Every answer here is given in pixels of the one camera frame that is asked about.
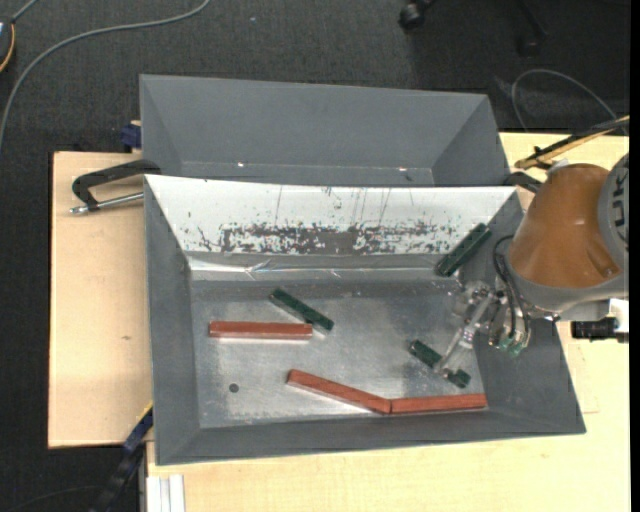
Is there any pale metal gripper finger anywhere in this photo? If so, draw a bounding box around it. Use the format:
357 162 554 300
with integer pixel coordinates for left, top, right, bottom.
448 342 477 383
435 327 474 375

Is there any dark green block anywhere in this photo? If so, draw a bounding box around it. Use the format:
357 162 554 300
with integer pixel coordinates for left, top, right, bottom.
407 339 473 389
269 287 335 332
435 222 493 278

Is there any red-brown flat block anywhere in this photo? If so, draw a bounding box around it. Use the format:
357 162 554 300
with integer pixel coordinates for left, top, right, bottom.
208 320 314 342
285 368 393 416
389 392 488 415

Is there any grey metal bin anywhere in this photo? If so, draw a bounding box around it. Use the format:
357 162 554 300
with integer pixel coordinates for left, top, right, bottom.
138 73 588 466

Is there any brown cardboard board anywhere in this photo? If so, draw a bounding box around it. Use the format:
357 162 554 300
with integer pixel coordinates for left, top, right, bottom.
47 151 154 449

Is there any black cylinder on white bracket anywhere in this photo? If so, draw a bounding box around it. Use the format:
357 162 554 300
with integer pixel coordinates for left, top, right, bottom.
571 298 630 345

